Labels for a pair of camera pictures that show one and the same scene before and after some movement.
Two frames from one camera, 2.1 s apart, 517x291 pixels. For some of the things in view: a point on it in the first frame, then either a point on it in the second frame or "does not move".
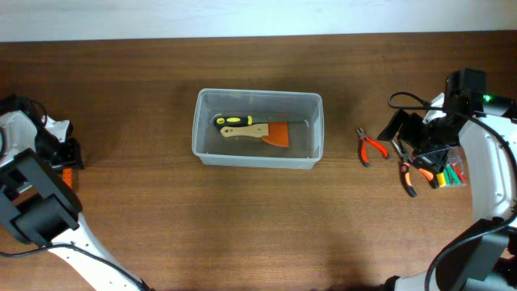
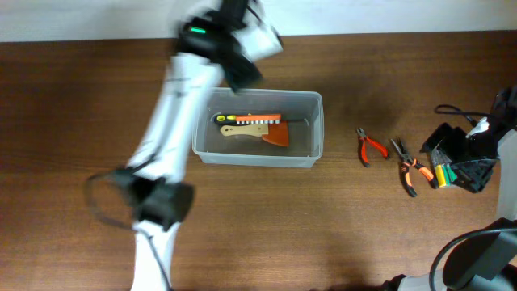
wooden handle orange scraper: (275, 133) does not move
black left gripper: (73, 158) → (237, 73)
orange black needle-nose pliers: (405, 172) does not move
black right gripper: (407, 134) → (453, 136)
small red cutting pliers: (365, 140) does not move
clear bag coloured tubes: (454, 175) does not move
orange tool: (67, 176) → (258, 119)
